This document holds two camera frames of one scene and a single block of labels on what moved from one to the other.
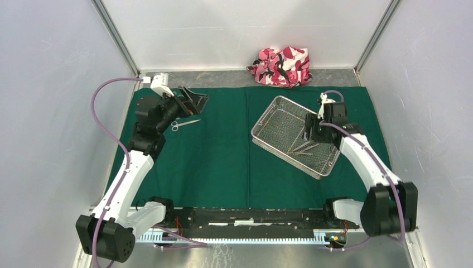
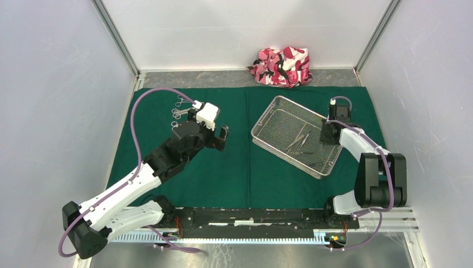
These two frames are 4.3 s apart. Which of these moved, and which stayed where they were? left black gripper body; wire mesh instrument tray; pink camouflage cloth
Moved: left black gripper body
Stayed: pink camouflage cloth; wire mesh instrument tray
